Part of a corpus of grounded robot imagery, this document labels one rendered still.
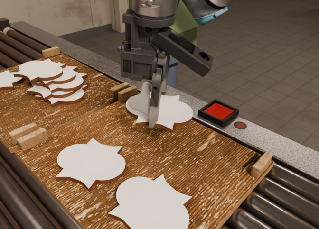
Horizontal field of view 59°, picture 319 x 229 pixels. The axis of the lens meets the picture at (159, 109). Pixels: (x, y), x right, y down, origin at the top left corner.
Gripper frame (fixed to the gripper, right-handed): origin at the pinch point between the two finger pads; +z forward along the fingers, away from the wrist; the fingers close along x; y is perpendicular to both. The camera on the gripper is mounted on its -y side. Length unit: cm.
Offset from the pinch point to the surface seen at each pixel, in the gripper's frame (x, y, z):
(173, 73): -64, 3, 26
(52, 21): -283, 183, 97
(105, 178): 15.4, 6.9, 5.9
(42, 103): -8.0, 32.4, 9.7
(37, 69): -16.7, 37.7, 4.9
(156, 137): 0.8, 0.1, 7.2
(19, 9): -256, 207, 76
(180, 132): -1.8, -4.9, 6.9
